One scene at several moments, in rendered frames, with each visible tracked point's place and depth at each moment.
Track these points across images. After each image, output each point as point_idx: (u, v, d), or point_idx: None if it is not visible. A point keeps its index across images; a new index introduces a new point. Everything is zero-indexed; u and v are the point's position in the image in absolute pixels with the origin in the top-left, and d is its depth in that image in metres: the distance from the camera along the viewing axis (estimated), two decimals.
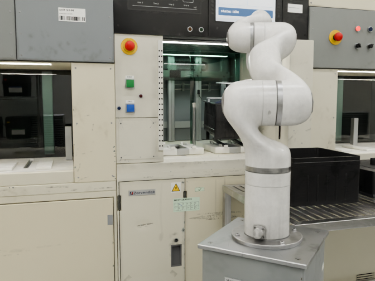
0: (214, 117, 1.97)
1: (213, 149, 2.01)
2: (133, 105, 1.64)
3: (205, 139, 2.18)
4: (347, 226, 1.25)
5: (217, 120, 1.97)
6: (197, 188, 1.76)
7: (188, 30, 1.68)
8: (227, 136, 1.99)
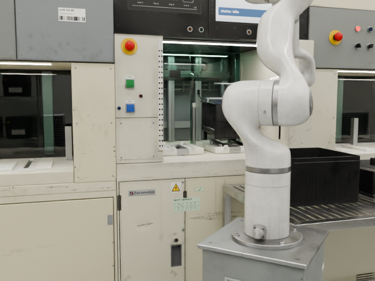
0: (214, 117, 1.98)
1: (213, 149, 2.01)
2: (133, 105, 1.64)
3: (203, 139, 2.19)
4: (347, 226, 1.25)
5: (217, 120, 1.98)
6: (197, 188, 1.76)
7: (188, 30, 1.68)
8: (227, 136, 2.01)
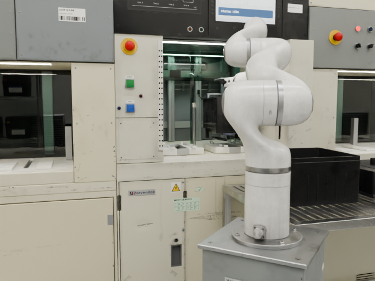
0: (215, 111, 1.96)
1: (213, 149, 2.01)
2: (133, 105, 1.64)
3: (205, 137, 2.16)
4: (347, 226, 1.25)
5: (218, 114, 1.96)
6: (197, 188, 1.76)
7: (188, 30, 1.68)
8: (229, 130, 1.98)
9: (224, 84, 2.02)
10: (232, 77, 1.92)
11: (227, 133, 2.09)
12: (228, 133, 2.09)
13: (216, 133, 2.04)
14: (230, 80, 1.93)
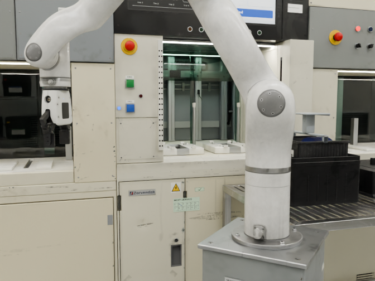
0: None
1: (213, 149, 2.01)
2: (133, 105, 1.64)
3: None
4: (347, 226, 1.25)
5: None
6: (197, 188, 1.76)
7: (188, 30, 1.68)
8: None
9: (48, 125, 1.09)
10: (42, 92, 1.12)
11: None
12: None
13: None
14: (46, 95, 1.10)
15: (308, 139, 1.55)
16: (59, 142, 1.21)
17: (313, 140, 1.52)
